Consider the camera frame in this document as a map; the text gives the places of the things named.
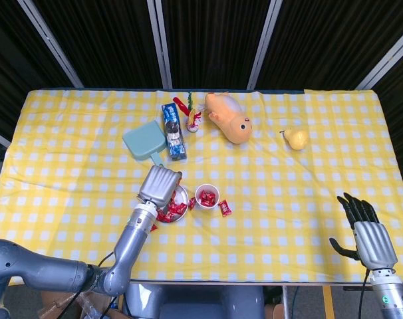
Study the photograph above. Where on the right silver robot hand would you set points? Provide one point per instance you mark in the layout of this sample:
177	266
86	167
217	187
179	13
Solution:
375	246

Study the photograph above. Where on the yellow pear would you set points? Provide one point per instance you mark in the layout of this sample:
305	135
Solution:
298	139

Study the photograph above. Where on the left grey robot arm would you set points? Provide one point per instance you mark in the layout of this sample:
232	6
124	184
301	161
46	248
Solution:
131	242

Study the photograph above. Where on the yellow tape strip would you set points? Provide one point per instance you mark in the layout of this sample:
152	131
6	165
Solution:
328	302

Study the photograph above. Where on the yellow white checked tablecloth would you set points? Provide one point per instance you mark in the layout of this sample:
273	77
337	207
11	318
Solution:
271	199

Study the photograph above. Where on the blue cookie package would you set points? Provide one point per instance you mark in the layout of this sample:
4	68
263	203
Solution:
173	133

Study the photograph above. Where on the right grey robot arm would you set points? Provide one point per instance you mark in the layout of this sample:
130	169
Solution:
391	299

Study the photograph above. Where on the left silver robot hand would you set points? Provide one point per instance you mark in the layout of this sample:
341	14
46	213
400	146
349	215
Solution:
160	186

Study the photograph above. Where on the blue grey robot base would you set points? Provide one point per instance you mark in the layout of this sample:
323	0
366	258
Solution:
205	302

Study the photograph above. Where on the grey metal table leg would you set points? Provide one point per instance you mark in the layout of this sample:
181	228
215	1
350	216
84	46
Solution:
285	302

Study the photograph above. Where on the round steel plate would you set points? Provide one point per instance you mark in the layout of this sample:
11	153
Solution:
181	196

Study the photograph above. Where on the white paper cup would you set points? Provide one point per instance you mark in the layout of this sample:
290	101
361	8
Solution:
205	188

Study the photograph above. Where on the orange plush animal toy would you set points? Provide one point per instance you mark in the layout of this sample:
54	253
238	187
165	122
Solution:
228	119

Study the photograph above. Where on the red candy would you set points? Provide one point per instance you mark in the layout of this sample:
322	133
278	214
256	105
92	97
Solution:
172	208
154	227
207	203
181	206
212	198
164	216
191	203
203	196
225	208

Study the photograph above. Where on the small colourful toy figure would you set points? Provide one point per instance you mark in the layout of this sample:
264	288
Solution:
192	124

